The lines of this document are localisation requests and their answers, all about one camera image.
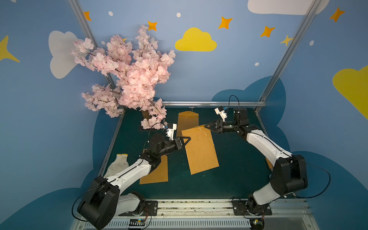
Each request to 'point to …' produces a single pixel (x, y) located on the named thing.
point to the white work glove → (120, 163)
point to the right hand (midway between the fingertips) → (208, 126)
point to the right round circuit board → (257, 224)
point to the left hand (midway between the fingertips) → (192, 137)
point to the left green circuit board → (137, 222)
